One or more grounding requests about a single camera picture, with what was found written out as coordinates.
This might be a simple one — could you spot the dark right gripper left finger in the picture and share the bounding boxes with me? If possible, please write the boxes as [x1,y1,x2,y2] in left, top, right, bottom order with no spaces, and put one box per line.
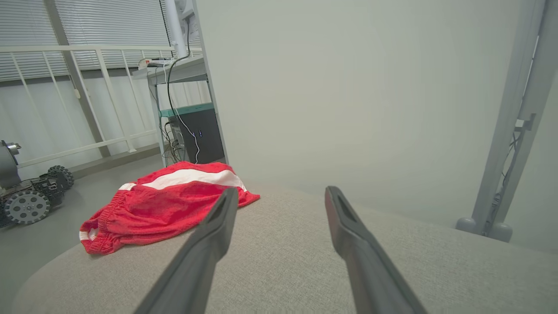
[134,188,239,314]

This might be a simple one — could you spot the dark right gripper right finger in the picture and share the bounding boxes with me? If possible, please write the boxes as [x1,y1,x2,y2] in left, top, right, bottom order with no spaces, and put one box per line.
[324,186,428,314]

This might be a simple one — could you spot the red shorts with white stripe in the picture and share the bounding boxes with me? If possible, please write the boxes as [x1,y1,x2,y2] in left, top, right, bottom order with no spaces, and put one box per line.
[79,161,261,256]

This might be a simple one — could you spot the black computer tower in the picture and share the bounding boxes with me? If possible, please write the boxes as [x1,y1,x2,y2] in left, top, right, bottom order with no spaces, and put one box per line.
[168,108,225,165]

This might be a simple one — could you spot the teal shelf board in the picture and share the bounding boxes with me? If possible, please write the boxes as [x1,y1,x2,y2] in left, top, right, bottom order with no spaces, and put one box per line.
[160,103,215,118]

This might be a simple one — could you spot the grey metal desk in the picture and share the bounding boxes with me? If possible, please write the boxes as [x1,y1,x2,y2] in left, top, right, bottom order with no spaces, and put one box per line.
[132,56,210,166]

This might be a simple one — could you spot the white metal railing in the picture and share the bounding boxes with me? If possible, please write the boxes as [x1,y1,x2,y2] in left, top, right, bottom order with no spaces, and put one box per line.
[0,44,184,168]

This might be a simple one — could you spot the white device on desk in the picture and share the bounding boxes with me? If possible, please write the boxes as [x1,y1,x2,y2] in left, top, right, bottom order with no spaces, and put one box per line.
[138,57,176,70]

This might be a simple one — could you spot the white monitor with stand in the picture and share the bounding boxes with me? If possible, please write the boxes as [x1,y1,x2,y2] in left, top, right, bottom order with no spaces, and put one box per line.
[164,0,201,58]

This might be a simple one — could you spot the white window blinds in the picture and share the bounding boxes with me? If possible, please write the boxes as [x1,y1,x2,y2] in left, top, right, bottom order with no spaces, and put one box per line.
[0,0,203,81]

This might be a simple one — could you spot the white power cable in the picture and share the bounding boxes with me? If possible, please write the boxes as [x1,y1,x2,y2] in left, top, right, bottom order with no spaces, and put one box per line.
[163,65,201,164]

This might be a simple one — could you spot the black power cable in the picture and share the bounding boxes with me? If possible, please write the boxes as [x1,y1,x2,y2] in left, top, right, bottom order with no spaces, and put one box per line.
[166,17,194,131]

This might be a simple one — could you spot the grey metal post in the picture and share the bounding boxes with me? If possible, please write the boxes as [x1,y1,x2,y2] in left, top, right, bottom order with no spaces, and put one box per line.
[456,0,558,243]

